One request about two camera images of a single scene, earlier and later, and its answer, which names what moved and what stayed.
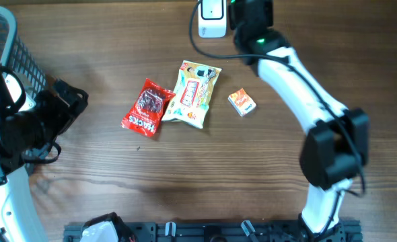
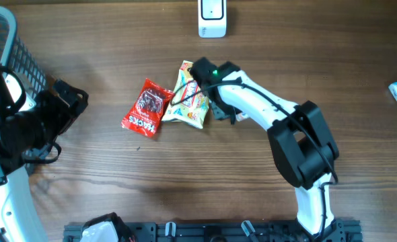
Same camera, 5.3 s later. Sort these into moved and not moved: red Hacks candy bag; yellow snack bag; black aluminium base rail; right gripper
Moved: right gripper
Not moved: yellow snack bag; red Hacks candy bag; black aluminium base rail
